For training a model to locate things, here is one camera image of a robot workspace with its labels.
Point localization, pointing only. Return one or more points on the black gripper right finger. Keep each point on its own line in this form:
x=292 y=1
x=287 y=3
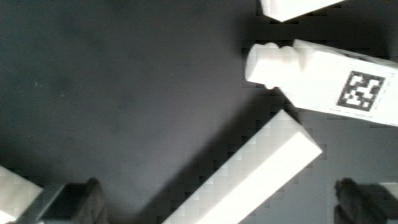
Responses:
x=367 y=202

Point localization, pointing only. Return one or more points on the white leg right side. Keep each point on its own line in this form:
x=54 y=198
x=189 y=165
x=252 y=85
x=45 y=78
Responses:
x=333 y=81

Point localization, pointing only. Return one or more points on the white square tabletop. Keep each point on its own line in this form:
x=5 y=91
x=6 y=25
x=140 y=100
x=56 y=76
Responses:
x=285 y=9

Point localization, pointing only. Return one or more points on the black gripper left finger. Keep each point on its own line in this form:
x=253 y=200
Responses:
x=79 y=207

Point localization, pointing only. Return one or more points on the white U-shaped fence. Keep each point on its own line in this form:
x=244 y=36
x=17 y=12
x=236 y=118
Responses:
x=264 y=165

